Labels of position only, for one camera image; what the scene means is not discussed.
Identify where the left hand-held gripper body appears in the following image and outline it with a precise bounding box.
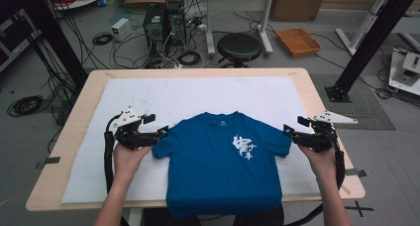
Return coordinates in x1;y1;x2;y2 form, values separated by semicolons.
110;106;160;151

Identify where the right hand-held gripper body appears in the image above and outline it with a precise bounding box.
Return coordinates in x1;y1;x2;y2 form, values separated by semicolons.
291;110;359;154

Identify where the blue t-shirt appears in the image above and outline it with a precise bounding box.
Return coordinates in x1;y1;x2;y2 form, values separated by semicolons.
152;111;294;220

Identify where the person's right hand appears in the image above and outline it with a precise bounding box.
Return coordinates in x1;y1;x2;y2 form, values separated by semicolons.
296;144;338;184

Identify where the person's left hand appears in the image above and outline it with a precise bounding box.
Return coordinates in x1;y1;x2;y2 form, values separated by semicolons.
112;143;154;182

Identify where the grey tape piece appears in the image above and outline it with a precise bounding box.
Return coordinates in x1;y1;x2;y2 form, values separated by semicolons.
35;156;61;170
344;168;368;178

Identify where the white felt mat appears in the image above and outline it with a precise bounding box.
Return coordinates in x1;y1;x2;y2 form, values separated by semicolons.
60;75;337;204

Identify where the grey floor mat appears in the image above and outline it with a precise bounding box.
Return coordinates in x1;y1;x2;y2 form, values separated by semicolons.
310;74;396;131

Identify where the orange tray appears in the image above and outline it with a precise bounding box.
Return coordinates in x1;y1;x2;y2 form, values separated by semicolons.
275;27;323;58

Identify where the person's left leg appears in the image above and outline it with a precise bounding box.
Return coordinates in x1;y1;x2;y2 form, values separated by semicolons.
142;207;202;226

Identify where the person's leg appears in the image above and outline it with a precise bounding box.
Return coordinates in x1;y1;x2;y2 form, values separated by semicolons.
232;205;285;226
142;207;202;226

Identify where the black computer tower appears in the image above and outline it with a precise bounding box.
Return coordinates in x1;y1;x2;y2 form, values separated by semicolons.
143;3;167;60
164;0;187;47

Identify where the person's right leg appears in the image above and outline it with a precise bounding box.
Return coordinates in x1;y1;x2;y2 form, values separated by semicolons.
232;205;285;226

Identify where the white power supply box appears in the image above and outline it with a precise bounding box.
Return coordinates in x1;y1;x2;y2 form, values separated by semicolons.
110;17;133;42

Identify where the black round stool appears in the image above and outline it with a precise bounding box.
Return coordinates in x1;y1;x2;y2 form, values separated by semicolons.
216;32;263;69

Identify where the white metal stand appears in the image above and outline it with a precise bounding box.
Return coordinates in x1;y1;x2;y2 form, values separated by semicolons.
335;0;397;57

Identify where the white machine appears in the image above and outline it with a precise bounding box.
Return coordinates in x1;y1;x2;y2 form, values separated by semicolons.
388;47;420;96

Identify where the large cardboard box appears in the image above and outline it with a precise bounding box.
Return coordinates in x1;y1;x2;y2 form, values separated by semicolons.
270;0;328;22

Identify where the dark equipment rack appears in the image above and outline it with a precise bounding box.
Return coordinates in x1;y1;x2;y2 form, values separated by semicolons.
0;7;41;71

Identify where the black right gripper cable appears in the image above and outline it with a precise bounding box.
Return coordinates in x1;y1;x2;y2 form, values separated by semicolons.
283;133;347;226

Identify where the small coiled black cable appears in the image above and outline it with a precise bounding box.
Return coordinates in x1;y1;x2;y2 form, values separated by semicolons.
91;32;114;47

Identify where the black metal frame post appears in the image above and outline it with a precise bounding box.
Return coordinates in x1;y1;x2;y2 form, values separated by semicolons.
13;0;88;88
325;0;420;104

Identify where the large coiled black cable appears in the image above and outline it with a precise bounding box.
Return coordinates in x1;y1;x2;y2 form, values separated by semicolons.
6;94;45;118

